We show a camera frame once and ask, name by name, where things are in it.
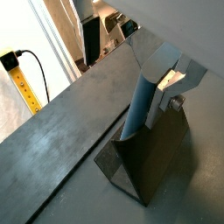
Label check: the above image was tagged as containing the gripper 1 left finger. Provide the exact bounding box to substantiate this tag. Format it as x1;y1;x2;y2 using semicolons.
72;0;100;66

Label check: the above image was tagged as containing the black power cable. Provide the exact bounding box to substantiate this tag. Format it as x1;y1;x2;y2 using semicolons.
14;49;51;103

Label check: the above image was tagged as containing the blue square-circle object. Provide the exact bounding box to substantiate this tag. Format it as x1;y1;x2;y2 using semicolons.
120;42;181;140

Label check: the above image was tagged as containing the yellow bracket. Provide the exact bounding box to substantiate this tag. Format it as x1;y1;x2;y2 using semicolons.
0;47;43;116

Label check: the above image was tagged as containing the black curved fixture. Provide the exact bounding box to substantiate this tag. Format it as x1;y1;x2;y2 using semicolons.
94;108;188;207

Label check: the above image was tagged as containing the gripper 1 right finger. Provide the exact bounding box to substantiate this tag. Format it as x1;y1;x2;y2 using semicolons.
145;54;207;130

